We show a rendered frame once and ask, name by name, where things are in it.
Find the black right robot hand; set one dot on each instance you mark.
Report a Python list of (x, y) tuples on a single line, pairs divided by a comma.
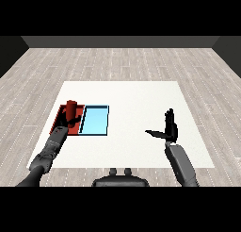
[(170, 129)]

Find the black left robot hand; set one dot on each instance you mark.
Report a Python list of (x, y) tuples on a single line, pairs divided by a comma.
[(65, 119)]

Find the red can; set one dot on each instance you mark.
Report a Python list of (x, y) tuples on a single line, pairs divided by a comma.
[(71, 111)]

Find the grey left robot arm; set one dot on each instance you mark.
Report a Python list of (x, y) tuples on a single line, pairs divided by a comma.
[(51, 145)]

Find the red shallow open box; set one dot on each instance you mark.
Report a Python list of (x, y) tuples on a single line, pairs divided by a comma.
[(77, 118)]

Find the light blue shallow open box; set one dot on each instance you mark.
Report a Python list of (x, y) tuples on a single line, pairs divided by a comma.
[(94, 120)]

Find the dark grey robot body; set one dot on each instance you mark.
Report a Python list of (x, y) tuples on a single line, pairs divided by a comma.
[(120, 180)]

